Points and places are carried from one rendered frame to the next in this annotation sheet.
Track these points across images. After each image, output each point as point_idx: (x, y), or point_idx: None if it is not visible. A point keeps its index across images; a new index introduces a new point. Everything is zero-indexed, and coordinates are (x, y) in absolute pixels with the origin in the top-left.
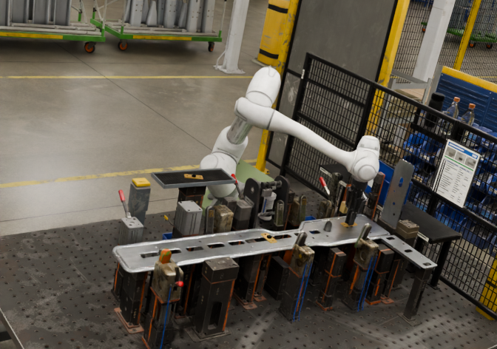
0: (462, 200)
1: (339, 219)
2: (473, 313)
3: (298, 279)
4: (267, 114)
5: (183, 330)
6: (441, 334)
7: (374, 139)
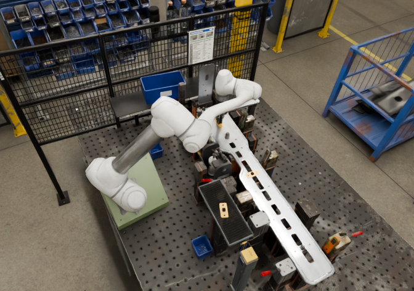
0: (211, 55)
1: None
2: (234, 95)
3: (273, 168)
4: (209, 127)
5: None
6: (259, 115)
7: (229, 71)
